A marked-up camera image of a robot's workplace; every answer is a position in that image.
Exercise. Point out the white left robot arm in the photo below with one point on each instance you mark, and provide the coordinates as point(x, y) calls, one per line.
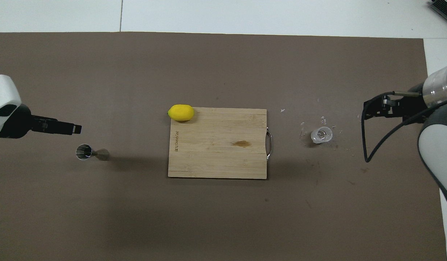
point(4, 90)

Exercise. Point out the yellow lemon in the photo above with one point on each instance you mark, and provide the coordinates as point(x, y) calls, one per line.
point(181, 112)

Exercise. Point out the clear plastic cup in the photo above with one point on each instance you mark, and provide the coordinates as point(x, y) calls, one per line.
point(321, 135)

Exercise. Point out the metal double jigger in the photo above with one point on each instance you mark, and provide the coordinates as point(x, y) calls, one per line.
point(83, 152)

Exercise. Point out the brown table mat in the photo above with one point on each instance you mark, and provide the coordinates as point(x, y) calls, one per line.
point(209, 224)

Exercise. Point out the wooden cutting board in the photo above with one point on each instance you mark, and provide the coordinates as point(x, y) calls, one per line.
point(216, 159)

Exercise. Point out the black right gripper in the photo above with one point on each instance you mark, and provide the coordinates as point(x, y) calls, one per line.
point(415, 105)

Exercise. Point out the dark grey laptop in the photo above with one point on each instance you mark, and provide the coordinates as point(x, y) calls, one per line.
point(445, 7)

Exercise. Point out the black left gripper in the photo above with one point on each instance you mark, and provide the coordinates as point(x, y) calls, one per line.
point(20, 121)

